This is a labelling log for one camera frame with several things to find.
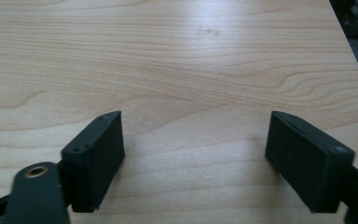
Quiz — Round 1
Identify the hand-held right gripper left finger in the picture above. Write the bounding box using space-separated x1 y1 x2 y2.
61 110 126 214

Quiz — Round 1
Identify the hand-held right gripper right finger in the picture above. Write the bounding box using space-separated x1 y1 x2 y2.
264 110 356 215

